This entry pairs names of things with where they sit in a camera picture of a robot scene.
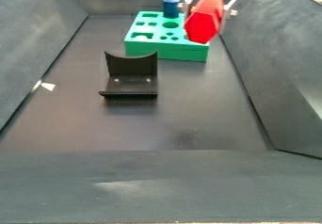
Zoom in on red hexagon prism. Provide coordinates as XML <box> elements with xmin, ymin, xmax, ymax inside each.
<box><xmin>182</xmin><ymin>0</ymin><xmax>224</xmax><ymax>44</ymax></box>

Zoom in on green shape sorter board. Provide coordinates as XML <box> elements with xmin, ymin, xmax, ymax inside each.
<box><xmin>124</xmin><ymin>11</ymin><xmax>208</xmax><ymax>62</ymax></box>

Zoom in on blue cylinder block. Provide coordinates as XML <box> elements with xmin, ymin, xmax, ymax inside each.
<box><xmin>161</xmin><ymin>0</ymin><xmax>180</xmax><ymax>19</ymax></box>

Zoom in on black curved holder stand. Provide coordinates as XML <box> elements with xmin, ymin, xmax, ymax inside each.
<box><xmin>98</xmin><ymin>52</ymin><xmax>158</xmax><ymax>98</ymax></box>

